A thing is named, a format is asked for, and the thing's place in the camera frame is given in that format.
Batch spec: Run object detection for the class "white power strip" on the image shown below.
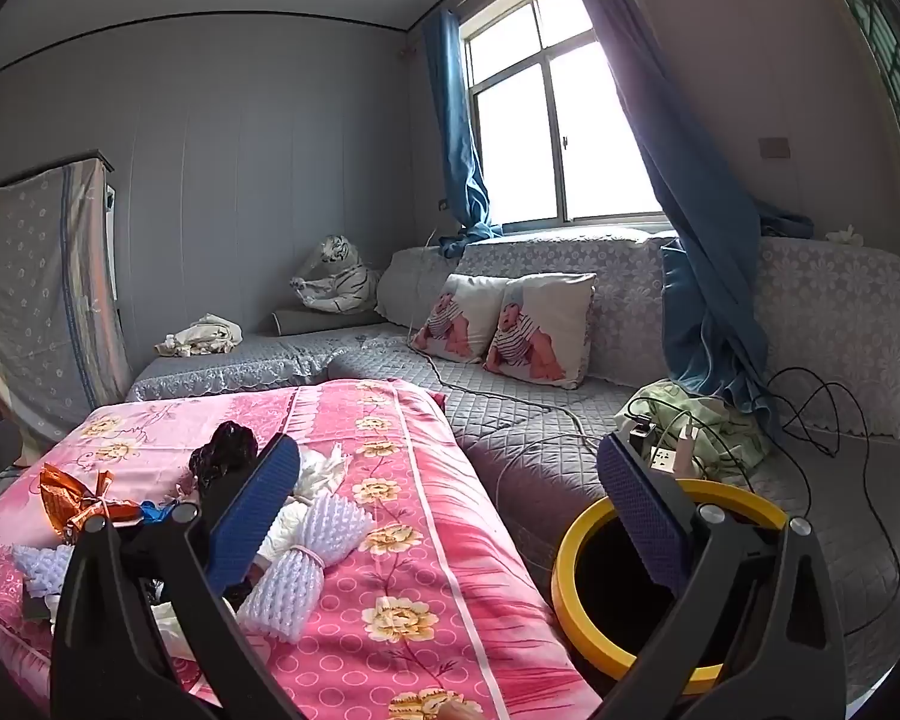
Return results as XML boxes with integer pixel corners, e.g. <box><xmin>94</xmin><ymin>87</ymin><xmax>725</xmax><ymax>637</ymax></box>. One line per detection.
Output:
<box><xmin>630</xmin><ymin>427</ymin><xmax>695</xmax><ymax>477</ymax></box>

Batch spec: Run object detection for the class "green cloth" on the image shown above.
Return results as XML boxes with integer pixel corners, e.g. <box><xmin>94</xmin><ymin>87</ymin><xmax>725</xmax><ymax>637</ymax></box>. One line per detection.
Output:
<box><xmin>619</xmin><ymin>381</ymin><xmax>770</xmax><ymax>481</ymax></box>

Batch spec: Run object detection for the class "black bin with yellow rim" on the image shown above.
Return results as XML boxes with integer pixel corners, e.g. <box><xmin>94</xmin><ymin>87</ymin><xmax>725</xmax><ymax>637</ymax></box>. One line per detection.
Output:
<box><xmin>551</xmin><ymin>478</ymin><xmax>788</xmax><ymax>697</ymax></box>

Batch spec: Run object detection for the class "beige crumpled cloth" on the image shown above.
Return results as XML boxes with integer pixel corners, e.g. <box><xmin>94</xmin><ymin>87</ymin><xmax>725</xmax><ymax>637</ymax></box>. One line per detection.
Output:
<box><xmin>156</xmin><ymin>313</ymin><xmax>245</xmax><ymax>357</ymax></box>

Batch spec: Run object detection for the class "striped floral sheet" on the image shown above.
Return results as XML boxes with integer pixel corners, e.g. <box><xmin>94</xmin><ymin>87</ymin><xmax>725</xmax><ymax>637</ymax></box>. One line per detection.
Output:
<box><xmin>0</xmin><ymin>154</ymin><xmax>132</xmax><ymax>451</ymax></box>

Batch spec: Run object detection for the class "black plastic bag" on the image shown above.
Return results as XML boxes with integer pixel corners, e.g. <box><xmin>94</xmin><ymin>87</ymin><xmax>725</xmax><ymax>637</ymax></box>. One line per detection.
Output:
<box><xmin>187</xmin><ymin>422</ymin><xmax>260</xmax><ymax>496</ymax></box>

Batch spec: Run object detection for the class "window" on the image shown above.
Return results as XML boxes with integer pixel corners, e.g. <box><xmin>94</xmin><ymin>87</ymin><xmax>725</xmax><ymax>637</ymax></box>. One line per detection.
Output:
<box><xmin>457</xmin><ymin>0</ymin><xmax>672</xmax><ymax>230</ymax></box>

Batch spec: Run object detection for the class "white tissue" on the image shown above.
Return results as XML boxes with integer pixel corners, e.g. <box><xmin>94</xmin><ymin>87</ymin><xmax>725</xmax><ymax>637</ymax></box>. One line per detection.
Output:
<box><xmin>150</xmin><ymin>600</ymin><xmax>203</xmax><ymax>661</ymax></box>

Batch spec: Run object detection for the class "baby print pillow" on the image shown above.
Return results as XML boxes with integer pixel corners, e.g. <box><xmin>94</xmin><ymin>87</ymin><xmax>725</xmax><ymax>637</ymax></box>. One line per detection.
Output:
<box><xmin>409</xmin><ymin>274</ymin><xmax>511</xmax><ymax>365</ymax></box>
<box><xmin>484</xmin><ymin>272</ymin><xmax>597</xmax><ymax>391</ymax></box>

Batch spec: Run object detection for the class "dark grey cushion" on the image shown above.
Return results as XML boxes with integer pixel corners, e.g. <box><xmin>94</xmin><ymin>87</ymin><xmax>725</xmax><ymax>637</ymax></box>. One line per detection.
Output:
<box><xmin>272</xmin><ymin>307</ymin><xmax>391</xmax><ymax>336</ymax></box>

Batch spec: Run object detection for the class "white cable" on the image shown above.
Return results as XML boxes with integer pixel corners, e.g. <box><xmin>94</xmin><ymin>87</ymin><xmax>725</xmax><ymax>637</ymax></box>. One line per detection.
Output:
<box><xmin>405</xmin><ymin>315</ymin><xmax>608</xmax><ymax>541</ymax></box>

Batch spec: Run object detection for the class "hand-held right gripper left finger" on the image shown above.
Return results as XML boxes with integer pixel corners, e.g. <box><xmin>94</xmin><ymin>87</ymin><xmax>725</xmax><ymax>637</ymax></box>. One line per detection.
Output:
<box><xmin>49</xmin><ymin>433</ymin><xmax>323</xmax><ymax>720</ymax></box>

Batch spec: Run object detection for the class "long blue curtain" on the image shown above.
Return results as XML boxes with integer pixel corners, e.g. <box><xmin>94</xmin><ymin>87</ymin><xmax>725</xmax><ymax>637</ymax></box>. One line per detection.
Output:
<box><xmin>562</xmin><ymin>0</ymin><xmax>815</xmax><ymax>428</ymax></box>

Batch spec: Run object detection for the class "white tiger plush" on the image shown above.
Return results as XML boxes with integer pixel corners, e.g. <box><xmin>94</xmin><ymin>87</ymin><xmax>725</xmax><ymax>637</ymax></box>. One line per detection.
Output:
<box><xmin>290</xmin><ymin>235</ymin><xmax>380</xmax><ymax>314</ymax></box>

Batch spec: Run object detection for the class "orange foil wrapper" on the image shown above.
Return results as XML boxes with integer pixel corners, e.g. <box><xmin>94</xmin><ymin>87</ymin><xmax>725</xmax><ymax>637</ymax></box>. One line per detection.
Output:
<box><xmin>39</xmin><ymin>463</ymin><xmax>145</xmax><ymax>545</ymax></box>

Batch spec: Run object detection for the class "dark framed glass door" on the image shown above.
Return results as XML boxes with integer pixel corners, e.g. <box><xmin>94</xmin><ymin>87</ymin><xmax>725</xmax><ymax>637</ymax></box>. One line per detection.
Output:
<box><xmin>825</xmin><ymin>0</ymin><xmax>900</xmax><ymax>361</ymax></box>

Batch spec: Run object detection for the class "short blue curtain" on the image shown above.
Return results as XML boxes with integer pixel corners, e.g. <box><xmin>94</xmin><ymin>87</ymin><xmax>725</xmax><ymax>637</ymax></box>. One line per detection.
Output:
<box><xmin>420</xmin><ymin>7</ymin><xmax>503</xmax><ymax>256</ymax></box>

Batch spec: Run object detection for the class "grey quilted sofa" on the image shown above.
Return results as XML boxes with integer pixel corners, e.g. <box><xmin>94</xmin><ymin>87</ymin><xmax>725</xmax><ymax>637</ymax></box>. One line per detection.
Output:
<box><xmin>124</xmin><ymin>229</ymin><xmax>900</xmax><ymax>698</ymax></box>

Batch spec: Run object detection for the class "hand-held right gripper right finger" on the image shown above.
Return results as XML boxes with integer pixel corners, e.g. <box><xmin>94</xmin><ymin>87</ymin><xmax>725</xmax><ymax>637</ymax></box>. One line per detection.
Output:
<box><xmin>596</xmin><ymin>431</ymin><xmax>848</xmax><ymax>720</ymax></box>

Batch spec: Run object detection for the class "pink floral blanket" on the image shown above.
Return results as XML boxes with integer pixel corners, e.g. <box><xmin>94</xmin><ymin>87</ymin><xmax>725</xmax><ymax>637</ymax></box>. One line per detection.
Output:
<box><xmin>0</xmin><ymin>379</ymin><xmax>616</xmax><ymax>720</ymax></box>

